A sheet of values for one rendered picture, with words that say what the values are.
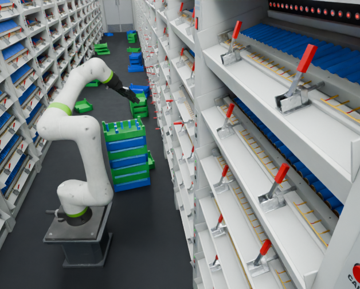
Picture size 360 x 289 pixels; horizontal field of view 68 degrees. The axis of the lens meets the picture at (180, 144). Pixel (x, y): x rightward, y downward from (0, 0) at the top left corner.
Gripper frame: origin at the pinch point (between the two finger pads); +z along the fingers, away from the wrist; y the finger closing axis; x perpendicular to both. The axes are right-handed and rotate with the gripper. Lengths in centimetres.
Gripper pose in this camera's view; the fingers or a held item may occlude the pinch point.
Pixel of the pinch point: (133, 99)
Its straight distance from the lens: 182.8
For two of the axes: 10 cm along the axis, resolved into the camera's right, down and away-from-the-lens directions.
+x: 3.4, -9.1, 2.3
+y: 8.2, 1.6, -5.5
